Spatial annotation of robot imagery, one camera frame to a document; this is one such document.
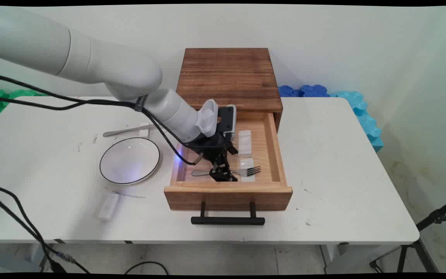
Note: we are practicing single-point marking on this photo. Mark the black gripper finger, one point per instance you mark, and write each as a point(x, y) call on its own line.
point(216, 174)
point(227, 164)

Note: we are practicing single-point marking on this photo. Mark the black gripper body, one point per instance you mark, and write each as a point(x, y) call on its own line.
point(209, 149)

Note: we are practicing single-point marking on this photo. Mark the silver metal fork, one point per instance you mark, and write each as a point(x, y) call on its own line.
point(251, 171)

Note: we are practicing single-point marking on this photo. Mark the silver table knife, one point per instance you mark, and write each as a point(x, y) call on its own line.
point(122, 131)

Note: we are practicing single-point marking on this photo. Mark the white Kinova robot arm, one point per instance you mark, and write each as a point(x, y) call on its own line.
point(91, 62)

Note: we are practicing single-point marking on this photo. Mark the light wooden drawer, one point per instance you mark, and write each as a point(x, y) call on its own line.
point(227, 197)

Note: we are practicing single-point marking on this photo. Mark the long white ceramic cutlery rest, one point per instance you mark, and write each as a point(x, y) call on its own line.
point(245, 143)

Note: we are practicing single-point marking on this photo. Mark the dark wooden drawer cabinet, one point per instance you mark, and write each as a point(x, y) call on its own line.
point(227, 77)

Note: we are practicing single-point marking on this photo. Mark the white bowl with black rim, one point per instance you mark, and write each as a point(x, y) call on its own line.
point(130, 161)

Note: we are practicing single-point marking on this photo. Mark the dark blue foam mat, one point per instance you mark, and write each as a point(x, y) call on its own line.
point(304, 91)

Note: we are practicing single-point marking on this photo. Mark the light blue foam mat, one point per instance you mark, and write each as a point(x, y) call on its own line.
point(362, 112)

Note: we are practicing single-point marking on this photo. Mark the white table leg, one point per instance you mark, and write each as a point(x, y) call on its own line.
point(37, 252)
point(347, 259)

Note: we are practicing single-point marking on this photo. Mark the black tripod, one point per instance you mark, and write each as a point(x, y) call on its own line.
point(436, 217)

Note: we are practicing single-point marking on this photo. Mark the white ribbed camera mount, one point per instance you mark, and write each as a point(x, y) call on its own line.
point(207, 118)

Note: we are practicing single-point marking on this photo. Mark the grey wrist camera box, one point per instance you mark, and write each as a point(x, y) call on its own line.
point(227, 118)

